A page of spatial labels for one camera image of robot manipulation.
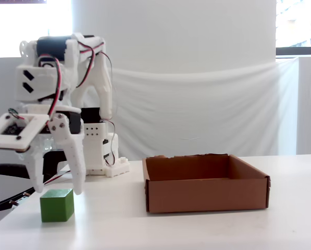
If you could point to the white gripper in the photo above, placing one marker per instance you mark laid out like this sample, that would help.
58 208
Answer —
59 125

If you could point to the green cube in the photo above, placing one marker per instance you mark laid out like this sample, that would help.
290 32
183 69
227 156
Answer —
56 208

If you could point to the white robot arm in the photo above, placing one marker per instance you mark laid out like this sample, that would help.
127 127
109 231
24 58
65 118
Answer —
103 86

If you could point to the brown cardboard box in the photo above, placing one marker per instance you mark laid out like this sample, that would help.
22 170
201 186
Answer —
207 194

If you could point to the black circuit board strip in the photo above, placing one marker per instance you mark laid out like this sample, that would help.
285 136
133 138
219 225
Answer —
1 205

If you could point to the white partition panel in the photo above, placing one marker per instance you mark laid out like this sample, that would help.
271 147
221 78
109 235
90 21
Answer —
1 86
310 104

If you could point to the bright window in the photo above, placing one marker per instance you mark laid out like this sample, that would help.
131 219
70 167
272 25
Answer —
14 26
298 23

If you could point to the white cloth backdrop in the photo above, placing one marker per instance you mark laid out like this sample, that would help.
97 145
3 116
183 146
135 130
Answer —
197 109

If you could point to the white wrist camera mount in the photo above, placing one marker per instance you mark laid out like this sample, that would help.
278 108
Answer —
32 135

